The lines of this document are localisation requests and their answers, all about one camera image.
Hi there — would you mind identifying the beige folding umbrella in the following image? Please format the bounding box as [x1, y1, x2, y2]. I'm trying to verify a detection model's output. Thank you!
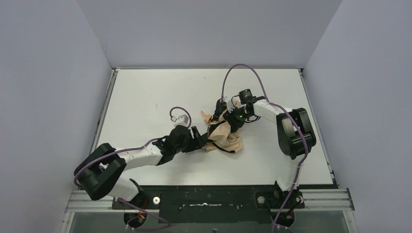
[200, 99, 243, 154]

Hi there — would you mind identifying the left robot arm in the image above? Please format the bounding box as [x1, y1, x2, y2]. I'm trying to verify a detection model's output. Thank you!
[74, 125, 207, 201]

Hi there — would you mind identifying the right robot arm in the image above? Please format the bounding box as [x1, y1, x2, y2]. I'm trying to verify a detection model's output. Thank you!
[212, 89, 316, 191]

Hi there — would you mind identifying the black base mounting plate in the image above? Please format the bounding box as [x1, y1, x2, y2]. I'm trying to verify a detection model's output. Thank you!
[131, 184, 305, 224]

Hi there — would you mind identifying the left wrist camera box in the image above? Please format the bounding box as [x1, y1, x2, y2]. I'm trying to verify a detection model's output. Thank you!
[171, 114, 189, 127]

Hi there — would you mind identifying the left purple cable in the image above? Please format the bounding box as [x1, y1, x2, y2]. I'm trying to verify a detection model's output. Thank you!
[73, 106, 192, 232]

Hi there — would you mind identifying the aluminium frame rail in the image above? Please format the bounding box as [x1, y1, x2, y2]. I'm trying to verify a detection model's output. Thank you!
[60, 185, 358, 233]

